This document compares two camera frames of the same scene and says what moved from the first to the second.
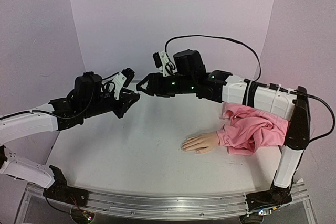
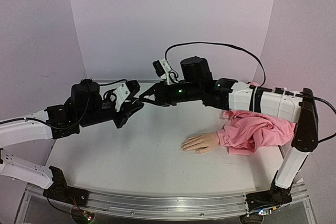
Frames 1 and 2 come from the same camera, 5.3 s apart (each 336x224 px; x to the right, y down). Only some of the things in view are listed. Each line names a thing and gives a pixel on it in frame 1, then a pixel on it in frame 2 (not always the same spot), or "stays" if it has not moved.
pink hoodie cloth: (245, 129) stays
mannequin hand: (202, 142) stays
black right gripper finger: (157, 89) → (157, 103)
